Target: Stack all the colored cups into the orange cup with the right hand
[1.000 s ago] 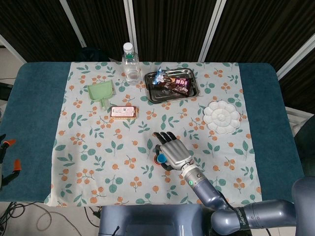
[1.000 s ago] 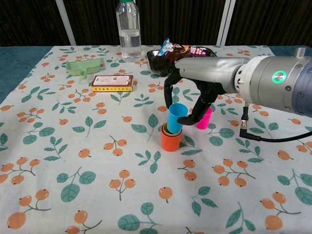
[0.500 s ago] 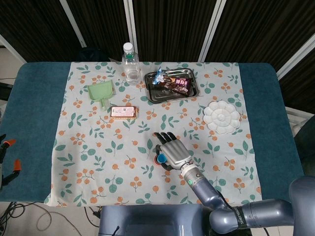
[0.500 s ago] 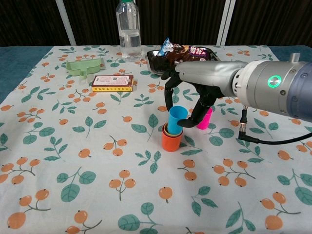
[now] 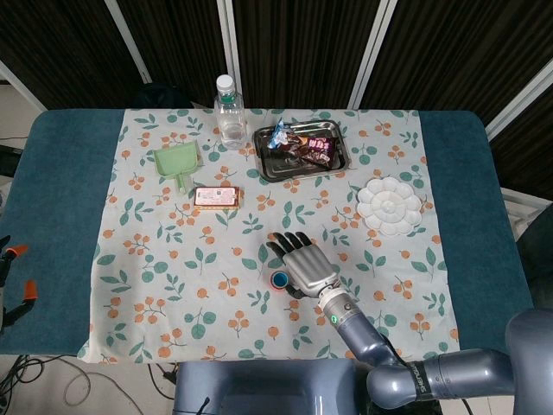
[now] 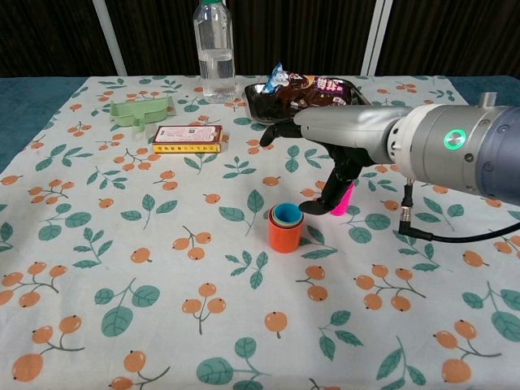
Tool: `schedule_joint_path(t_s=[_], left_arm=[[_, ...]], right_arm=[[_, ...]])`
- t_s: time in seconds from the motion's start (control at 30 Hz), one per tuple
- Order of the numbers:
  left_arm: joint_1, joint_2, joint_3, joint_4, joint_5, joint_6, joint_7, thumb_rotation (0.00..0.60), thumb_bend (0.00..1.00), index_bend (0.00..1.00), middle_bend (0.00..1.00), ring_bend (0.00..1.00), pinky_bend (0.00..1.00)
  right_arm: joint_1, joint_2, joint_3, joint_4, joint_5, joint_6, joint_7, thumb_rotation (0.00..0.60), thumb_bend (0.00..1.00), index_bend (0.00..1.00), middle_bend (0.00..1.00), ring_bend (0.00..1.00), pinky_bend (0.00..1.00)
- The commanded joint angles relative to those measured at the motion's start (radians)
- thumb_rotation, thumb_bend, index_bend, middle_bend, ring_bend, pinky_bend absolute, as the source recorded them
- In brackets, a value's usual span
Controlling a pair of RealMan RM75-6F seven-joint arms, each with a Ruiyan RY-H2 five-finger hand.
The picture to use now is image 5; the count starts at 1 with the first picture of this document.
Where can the white partition post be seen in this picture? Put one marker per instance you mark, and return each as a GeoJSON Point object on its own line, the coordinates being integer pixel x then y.
{"type": "Point", "coordinates": [129, 43]}
{"type": "Point", "coordinates": [518, 99]}
{"type": "Point", "coordinates": [371, 52]}
{"type": "Point", "coordinates": [21, 86]}
{"type": "Point", "coordinates": [229, 39]}

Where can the teal table cover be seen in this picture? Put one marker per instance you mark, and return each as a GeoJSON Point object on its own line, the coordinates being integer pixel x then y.
{"type": "Point", "coordinates": [56, 194]}

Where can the clear plastic water bottle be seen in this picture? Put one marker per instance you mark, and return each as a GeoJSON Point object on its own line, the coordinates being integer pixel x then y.
{"type": "Point", "coordinates": [230, 121]}

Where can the orange plastic cup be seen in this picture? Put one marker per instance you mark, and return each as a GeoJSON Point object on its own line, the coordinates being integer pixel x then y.
{"type": "Point", "coordinates": [272, 285]}

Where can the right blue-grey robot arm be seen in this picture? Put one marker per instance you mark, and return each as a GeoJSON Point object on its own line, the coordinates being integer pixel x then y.
{"type": "Point", "coordinates": [453, 376]}

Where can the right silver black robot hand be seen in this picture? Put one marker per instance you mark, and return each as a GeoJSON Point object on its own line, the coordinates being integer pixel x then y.
{"type": "Point", "coordinates": [309, 268]}

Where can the white metal rack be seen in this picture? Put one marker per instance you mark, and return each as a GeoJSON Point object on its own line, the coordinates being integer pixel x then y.
{"type": "Point", "coordinates": [523, 207]}

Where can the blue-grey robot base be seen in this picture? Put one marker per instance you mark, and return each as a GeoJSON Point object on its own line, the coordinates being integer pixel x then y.
{"type": "Point", "coordinates": [259, 384]}

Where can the light green plastic dustpan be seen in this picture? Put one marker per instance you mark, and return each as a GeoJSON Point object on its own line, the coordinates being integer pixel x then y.
{"type": "Point", "coordinates": [177, 160]}

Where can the black clamp orange tips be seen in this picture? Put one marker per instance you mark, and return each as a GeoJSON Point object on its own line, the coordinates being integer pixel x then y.
{"type": "Point", "coordinates": [30, 289]}
{"type": "Point", "coordinates": [17, 250]}

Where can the blue white snack bag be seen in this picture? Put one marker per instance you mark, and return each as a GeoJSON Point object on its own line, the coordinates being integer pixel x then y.
{"type": "Point", "coordinates": [278, 134]}

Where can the yellow red card box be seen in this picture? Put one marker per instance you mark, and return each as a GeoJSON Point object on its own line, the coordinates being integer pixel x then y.
{"type": "Point", "coordinates": [216, 198]}

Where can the rectangular metal tray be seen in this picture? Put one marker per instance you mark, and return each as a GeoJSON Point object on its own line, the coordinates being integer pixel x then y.
{"type": "Point", "coordinates": [276, 168]}

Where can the brown snack bag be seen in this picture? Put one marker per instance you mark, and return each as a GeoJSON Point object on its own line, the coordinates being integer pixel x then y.
{"type": "Point", "coordinates": [315, 149]}

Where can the white flower-shaped paint palette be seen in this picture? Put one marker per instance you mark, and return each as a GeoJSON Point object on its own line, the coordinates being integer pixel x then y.
{"type": "Point", "coordinates": [389, 206]}

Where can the light blue plastic cup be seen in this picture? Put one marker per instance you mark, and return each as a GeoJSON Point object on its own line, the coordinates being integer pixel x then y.
{"type": "Point", "coordinates": [280, 279]}

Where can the floral fruit print tablecloth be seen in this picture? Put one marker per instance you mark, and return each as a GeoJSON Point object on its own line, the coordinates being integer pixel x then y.
{"type": "Point", "coordinates": [173, 268]}

